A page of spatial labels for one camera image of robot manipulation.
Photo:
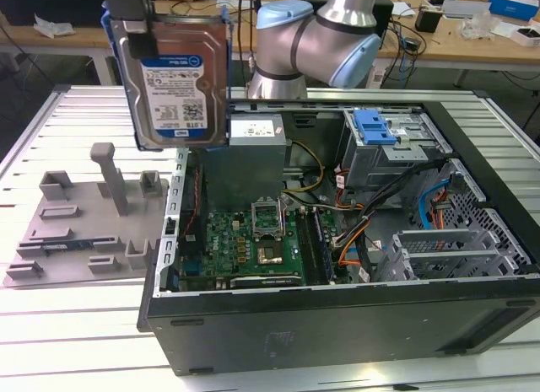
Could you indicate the large black box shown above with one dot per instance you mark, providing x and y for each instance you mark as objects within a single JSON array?
[{"x": 50, "y": 8}]

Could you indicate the green motherboard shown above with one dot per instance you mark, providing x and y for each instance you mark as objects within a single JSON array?
[{"x": 228, "y": 244}]

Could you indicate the long wooden workbench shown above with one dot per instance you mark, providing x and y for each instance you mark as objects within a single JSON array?
[{"x": 93, "y": 35}]

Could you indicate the thin metal locking lever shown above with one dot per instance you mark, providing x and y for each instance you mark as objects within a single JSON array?
[{"x": 285, "y": 221}]

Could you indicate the installed RAM stick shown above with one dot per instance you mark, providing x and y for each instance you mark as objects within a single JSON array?
[{"x": 322, "y": 248}]

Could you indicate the black RAM slot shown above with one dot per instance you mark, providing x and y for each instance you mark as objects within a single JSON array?
[{"x": 306, "y": 248}]

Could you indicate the grey power supply unit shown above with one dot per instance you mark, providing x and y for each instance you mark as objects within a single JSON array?
[{"x": 244, "y": 173}]

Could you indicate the black open PC case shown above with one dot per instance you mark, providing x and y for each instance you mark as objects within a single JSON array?
[{"x": 295, "y": 324}]

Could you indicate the crumpled white plastic bag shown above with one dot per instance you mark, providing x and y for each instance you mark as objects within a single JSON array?
[{"x": 50, "y": 27}]

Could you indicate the grey parts rack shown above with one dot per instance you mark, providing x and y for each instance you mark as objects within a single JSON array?
[{"x": 84, "y": 223}]

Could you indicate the black graphics card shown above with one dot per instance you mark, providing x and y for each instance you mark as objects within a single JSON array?
[{"x": 266, "y": 281}]

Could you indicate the RAM stick on rack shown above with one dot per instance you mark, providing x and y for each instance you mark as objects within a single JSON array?
[{"x": 67, "y": 245}]

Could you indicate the crumpled clear plastic wrap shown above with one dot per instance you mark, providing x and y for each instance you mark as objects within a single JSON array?
[{"x": 476, "y": 27}]

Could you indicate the flat grey box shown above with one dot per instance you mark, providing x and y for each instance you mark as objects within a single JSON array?
[{"x": 464, "y": 8}]

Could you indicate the small black cube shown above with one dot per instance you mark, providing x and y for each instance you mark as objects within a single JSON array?
[{"x": 428, "y": 21}]

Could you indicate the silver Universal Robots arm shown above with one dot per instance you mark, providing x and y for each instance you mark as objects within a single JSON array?
[{"x": 287, "y": 50}]

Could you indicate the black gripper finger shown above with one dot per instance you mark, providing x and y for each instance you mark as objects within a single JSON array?
[{"x": 143, "y": 44}]

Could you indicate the blue plastic cage latch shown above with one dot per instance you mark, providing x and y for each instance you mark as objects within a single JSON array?
[{"x": 371, "y": 128}]

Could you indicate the grey metal disk bay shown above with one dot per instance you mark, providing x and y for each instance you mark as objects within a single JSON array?
[{"x": 447, "y": 240}]

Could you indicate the CPU socket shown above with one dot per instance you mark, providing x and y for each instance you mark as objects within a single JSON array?
[{"x": 270, "y": 256}]

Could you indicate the blue cardboard box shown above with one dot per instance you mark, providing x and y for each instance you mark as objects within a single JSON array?
[{"x": 510, "y": 6}]

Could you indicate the white box with phone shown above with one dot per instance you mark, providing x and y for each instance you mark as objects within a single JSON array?
[{"x": 527, "y": 35}]

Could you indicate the hard disk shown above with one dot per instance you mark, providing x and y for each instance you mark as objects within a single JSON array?
[{"x": 181, "y": 92}]

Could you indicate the white paper sheet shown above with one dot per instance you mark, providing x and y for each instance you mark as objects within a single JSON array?
[{"x": 401, "y": 9}]

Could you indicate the grey metal drive cage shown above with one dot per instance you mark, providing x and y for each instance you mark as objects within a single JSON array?
[{"x": 371, "y": 164}]

